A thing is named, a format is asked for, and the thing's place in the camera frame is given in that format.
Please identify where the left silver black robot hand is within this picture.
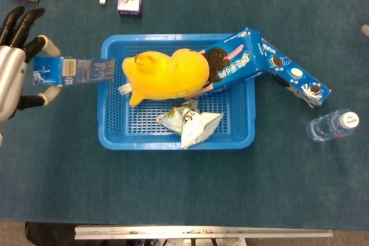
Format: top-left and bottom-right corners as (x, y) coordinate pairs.
(0, 6), (63, 123)

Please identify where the blue Oreo box with barcode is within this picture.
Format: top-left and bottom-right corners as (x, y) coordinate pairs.
(32, 56), (116, 87)

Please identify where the long blue Oreo box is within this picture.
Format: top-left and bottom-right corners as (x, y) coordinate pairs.
(261, 37), (332, 108)

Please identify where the clear plastic water bottle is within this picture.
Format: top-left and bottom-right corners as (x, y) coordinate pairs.
(306, 108), (360, 142)

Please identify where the black robot base cover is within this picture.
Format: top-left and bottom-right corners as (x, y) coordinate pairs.
(25, 221), (77, 246)

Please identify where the blue plastic perforated basket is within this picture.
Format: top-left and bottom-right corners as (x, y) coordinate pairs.
(97, 33), (257, 150)

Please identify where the blue Oreo box pink stripe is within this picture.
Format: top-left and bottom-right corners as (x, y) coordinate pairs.
(184, 28), (270, 100)

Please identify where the yellow plush duck toy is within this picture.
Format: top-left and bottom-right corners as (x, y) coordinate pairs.
(121, 48), (210, 107)

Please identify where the crumpled white snack bag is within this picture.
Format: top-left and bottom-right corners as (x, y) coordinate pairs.
(156, 99), (224, 150)

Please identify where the aluminium profile rail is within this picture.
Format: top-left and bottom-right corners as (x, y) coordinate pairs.
(74, 225), (334, 240)

